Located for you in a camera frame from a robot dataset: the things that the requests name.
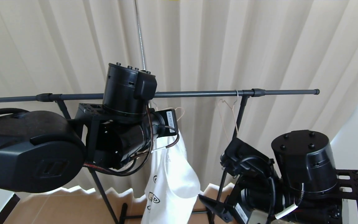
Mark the black clothes rack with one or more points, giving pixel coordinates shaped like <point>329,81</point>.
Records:
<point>197,93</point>

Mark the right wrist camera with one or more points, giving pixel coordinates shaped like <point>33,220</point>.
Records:
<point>244,152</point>

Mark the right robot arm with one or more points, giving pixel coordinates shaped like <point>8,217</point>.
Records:
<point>306,161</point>

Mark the metal curtain wand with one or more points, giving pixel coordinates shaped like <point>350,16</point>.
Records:
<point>141,37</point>

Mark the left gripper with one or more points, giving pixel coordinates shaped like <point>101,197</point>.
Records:
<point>162,119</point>

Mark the white printed t-shirt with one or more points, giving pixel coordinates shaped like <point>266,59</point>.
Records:
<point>172,180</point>

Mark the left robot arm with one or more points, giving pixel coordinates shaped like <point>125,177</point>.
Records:
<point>26,149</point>

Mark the pink clothes hanger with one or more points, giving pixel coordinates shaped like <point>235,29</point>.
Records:
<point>184,112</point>
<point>235,119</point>

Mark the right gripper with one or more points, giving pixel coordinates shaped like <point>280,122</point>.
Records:
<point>255,199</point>

